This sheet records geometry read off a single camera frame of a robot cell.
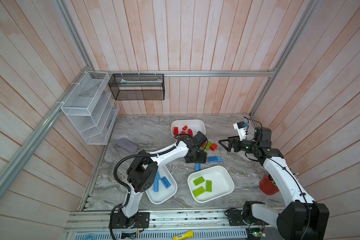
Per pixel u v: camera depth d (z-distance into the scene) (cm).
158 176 88
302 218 39
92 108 72
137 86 104
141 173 49
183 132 107
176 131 107
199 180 86
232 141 68
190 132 107
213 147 97
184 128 110
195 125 113
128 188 53
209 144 102
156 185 82
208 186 84
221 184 85
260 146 61
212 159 94
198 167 89
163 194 82
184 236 68
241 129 70
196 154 75
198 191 81
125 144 100
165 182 84
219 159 93
